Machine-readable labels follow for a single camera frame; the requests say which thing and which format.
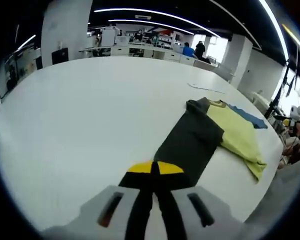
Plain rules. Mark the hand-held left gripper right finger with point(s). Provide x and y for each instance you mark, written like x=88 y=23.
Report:
x=202 y=207

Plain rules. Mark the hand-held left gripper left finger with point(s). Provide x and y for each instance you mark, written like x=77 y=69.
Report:
x=107 y=207

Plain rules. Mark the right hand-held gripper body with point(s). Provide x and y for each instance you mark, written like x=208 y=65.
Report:
x=296 y=112

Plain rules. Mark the yellow grey blue garment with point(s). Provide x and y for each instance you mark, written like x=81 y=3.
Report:
x=240 y=130

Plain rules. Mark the black tripod stand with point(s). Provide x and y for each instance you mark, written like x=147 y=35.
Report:
x=275 y=100

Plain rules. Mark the white desk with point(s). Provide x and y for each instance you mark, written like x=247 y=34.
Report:
x=260 y=100

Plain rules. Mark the white square pillar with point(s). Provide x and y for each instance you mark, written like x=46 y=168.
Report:
x=240 y=60

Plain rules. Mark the white socket panel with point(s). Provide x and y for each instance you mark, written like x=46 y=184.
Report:
x=205 y=88

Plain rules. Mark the wide ceiling light strip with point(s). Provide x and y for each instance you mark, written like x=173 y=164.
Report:
x=275 y=22

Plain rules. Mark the row of white cabinets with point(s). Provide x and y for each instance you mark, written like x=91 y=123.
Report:
x=145 y=51

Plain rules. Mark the short ceiling light strip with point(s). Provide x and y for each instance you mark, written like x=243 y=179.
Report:
x=152 y=23

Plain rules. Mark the black cabinet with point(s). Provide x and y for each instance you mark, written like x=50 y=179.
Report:
x=60 y=56

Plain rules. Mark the long ceiling light strip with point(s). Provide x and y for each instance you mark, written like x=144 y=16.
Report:
x=152 y=13

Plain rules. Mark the ceiling air vent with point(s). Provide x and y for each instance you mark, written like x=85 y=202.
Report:
x=143 y=17

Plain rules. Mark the tall white machine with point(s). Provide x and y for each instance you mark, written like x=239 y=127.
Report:
x=108 y=37

